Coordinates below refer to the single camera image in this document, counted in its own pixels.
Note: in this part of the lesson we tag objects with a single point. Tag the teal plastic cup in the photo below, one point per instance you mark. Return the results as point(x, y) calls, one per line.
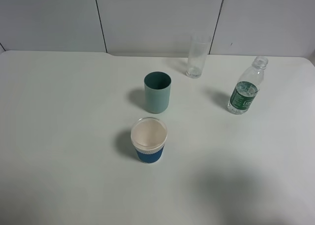
point(157, 86)

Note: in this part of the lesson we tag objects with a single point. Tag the clear green-label water bottle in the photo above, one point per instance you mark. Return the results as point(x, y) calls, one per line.
point(247, 86)

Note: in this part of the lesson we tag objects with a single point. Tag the white cup with blue sleeve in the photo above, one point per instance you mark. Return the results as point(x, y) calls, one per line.
point(148, 136)

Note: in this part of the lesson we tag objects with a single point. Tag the tall clear drinking glass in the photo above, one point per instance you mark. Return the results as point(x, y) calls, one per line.
point(199, 49)

